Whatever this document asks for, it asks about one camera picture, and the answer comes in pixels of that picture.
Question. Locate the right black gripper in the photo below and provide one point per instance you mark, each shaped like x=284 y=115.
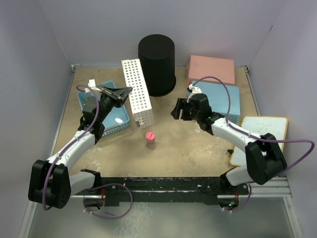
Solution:
x=182 y=104

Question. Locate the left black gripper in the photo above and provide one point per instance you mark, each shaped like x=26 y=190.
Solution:
x=120 y=94

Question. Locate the white perforated plastic basket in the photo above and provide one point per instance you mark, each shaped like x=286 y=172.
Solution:
x=139 y=97

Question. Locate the light blue basket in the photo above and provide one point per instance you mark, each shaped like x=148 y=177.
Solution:
x=117 y=120

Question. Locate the blue perforated plastic basket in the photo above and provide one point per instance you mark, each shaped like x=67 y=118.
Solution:
x=218 y=99

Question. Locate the pink perforated plastic basket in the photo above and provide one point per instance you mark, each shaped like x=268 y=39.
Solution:
x=202 y=66

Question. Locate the large black plastic bucket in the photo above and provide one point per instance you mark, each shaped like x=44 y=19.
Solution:
x=156 y=53

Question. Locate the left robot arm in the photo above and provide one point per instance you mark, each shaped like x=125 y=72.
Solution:
x=50 y=182

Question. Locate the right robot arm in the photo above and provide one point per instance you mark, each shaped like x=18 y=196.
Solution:
x=264 y=158

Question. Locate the pink capped small bottle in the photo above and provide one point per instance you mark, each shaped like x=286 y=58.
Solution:
x=151 y=140

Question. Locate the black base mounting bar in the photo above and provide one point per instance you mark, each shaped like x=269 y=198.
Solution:
x=98 y=189

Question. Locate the yellow framed whiteboard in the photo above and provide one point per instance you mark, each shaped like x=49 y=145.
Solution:
x=260 y=125

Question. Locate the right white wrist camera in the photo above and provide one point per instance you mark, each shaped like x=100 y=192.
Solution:
x=192 y=90

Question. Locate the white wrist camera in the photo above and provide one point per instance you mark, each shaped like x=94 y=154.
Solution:
x=91 y=85
x=192 y=90

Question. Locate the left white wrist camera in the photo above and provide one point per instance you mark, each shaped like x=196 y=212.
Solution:
x=91 y=85

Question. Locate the aluminium extrusion rail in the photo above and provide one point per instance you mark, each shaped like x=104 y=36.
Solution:
x=268 y=187

